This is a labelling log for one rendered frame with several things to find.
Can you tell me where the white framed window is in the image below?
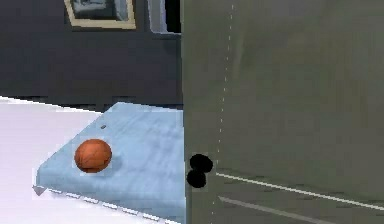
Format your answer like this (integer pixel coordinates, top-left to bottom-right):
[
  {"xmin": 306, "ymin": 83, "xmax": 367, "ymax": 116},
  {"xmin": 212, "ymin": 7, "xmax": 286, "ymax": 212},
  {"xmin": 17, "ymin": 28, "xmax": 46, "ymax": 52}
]
[{"xmin": 146, "ymin": 0, "xmax": 183, "ymax": 35}]

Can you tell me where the orange basketball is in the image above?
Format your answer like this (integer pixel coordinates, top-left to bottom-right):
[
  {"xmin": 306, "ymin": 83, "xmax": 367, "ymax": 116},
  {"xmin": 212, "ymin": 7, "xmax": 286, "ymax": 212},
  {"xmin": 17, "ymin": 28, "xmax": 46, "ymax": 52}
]
[{"xmin": 73, "ymin": 138, "xmax": 113, "ymax": 174}]

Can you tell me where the black door handle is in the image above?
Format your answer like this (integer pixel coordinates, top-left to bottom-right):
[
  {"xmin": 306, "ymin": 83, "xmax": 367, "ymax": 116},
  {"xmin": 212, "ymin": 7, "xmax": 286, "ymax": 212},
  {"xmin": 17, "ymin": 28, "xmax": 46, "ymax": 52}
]
[{"xmin": 186, "ymin": 153, "xmax": 214, "ymax": 189}]

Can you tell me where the light blue bed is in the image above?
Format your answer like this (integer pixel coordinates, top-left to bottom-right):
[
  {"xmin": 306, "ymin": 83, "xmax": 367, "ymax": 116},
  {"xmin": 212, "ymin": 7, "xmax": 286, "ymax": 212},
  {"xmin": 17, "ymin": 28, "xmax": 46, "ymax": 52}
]
[{"xmin": 32, "ymin": 101, "xmax": 186, "ymax": 224}]

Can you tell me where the grey-green room door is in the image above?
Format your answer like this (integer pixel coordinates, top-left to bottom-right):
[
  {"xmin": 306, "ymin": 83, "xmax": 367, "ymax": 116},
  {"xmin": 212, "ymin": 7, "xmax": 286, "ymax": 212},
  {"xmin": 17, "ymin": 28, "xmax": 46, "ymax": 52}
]
[{"xmin": 180, "ymin": 0, "xmax": 384, "ymax": 224}]

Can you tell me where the cream framed wall picture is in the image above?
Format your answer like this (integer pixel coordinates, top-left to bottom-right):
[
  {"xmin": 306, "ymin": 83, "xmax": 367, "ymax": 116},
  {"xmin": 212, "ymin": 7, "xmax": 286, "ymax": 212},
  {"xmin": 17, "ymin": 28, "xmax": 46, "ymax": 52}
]
[{"xmin": 63, "ymin": 0, "xmax": 137, "ymax": 31}]

